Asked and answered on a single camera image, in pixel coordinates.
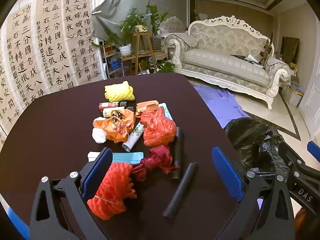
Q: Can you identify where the wooden plant stand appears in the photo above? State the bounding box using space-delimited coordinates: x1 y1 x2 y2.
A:
120 31 167 76

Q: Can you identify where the orange plastic bag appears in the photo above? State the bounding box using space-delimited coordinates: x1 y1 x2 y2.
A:
93 109 136 143

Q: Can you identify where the ornate armchair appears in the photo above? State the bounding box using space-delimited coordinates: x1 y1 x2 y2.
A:
160 16 187 38

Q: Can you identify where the red foam net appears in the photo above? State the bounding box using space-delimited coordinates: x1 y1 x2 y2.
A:
87 162 137 220

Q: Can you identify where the black tube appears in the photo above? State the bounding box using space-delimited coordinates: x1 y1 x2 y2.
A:
162 162 198 219
171 127 185 182

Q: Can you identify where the yellow foam net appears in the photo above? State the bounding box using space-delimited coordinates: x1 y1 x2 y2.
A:
104 81 136 103

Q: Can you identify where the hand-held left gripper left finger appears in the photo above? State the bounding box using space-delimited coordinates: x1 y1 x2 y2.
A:
29 147 113 240

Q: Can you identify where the blue crate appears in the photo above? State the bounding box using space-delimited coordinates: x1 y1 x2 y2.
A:
109 57 123 71

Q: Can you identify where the dark red plastic bag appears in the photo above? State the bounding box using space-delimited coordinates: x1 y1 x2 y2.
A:
131 145 173 182

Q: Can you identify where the pile of papers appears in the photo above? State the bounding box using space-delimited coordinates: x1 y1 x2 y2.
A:
230 54 265 68

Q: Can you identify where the red label small bottle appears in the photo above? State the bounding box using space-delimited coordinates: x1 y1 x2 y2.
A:
98 102 128 111

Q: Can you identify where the potted plant white pot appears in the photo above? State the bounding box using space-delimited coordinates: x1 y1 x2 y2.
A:
100 7 141 57

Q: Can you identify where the leafy floor plant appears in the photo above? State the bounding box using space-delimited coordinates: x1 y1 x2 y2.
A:
157 61 176 74

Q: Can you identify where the white tube green print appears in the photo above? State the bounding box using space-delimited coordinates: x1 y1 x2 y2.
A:
122 122 145 152

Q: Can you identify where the white crumpled paper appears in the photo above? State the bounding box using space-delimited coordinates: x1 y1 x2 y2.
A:
92 127 107 144

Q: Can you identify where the calligraphy paper sheet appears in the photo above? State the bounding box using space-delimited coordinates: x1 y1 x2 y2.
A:
61 0 101 89
6 5 48 110
35 0 75 94
0 27 22 145

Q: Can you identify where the light blue packet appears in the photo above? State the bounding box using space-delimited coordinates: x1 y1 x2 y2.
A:
159 102 173 120

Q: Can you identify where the purple cloth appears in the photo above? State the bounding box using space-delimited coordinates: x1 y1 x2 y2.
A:
192 84 250 128

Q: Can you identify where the orange paper wrapper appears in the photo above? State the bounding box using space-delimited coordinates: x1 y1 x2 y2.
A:
135 100 160 117

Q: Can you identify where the person's right hand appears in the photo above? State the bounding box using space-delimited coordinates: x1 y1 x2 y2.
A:
294 206 320 240

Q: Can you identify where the tall plant grey pot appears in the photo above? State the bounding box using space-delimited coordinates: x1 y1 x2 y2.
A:
146 4 171 53

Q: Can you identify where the cardboard box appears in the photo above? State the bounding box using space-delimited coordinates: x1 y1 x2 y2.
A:
281 82 305 107

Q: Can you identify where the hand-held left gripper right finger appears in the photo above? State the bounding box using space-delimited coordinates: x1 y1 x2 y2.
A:
211 146 296 240

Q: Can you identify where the ornate white sofa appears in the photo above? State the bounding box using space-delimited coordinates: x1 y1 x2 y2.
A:
165 15 292 110

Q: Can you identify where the metal shelf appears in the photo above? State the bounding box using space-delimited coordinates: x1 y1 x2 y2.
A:
100 47 127 79

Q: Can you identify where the white card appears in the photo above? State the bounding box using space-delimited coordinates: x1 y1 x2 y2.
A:
87 151 102 162

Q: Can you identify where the black trash bag bin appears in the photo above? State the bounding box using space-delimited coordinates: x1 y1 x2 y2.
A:
224 117 290 178

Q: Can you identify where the wooden object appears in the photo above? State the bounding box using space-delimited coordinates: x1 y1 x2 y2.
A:
260 39 273 68

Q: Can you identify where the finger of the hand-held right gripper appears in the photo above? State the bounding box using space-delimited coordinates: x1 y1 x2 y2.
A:
277 142 320 182
306 140 320 164

